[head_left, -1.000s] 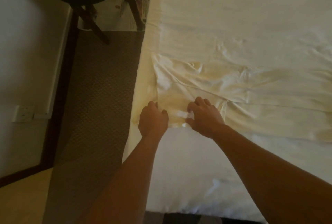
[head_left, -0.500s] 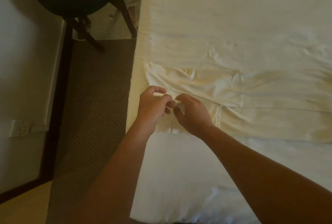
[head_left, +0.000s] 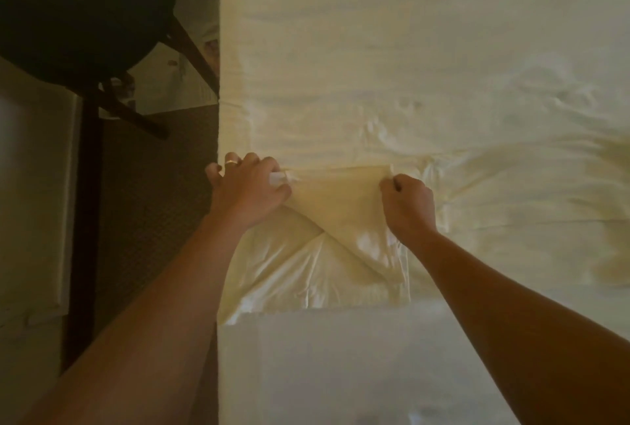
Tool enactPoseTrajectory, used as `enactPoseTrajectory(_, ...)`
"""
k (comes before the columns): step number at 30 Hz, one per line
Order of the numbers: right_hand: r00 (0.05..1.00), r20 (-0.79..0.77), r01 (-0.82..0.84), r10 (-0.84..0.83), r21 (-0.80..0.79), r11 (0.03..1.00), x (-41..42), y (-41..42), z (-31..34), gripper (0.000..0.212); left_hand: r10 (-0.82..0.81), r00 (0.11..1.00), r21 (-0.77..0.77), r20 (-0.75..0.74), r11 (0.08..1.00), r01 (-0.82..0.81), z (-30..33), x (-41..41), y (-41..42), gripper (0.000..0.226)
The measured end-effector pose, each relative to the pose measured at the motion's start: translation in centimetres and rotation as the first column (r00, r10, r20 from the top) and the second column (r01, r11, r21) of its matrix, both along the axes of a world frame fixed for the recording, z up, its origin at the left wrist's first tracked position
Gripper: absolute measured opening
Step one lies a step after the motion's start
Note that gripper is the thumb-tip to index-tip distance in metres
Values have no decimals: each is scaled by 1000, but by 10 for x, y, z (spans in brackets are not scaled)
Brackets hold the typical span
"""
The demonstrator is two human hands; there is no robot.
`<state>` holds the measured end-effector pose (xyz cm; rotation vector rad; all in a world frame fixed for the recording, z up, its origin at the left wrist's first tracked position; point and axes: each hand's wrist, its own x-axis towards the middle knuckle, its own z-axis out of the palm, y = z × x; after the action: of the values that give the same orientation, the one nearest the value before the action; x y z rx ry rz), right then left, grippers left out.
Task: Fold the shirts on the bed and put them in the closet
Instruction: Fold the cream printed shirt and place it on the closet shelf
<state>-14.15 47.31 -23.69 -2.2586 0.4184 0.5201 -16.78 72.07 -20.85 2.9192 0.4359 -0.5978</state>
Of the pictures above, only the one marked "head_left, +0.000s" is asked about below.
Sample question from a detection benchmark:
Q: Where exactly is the person's left hand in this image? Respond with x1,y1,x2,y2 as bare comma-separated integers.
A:
205,151,295,230

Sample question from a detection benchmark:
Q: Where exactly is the person's right hand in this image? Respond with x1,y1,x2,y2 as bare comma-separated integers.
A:
379,174,438,245

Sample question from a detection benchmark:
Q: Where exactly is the white t-shirt blue player print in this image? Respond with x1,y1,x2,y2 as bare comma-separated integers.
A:
219,139,630,327

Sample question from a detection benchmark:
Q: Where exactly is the person's right forearm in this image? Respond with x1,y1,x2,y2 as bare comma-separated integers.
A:
408,228,630,425

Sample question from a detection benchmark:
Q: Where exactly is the person's left forearm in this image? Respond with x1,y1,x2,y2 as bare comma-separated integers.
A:
24,211,252,425

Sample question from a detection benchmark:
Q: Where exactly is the white bed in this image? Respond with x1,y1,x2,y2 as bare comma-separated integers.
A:
217,0,630,425

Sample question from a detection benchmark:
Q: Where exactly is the black round stool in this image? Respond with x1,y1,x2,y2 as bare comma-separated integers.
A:
0,0,222,140

